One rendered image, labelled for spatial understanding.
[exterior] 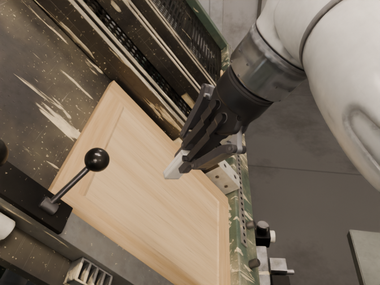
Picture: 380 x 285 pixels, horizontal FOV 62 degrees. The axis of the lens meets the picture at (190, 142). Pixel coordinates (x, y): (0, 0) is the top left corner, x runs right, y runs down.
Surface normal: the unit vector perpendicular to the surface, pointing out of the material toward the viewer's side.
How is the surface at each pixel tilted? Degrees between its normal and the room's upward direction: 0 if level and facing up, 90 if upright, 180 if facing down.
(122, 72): 90
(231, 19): 90
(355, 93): 69
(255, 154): 0
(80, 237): 55
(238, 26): 90
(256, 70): 80
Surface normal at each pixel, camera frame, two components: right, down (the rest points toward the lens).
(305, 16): -0.93, -0.11
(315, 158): -0.04, -0.79
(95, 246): 0.79, -0.44
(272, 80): -0.17, 0.66
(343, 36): -0.83, -0.33
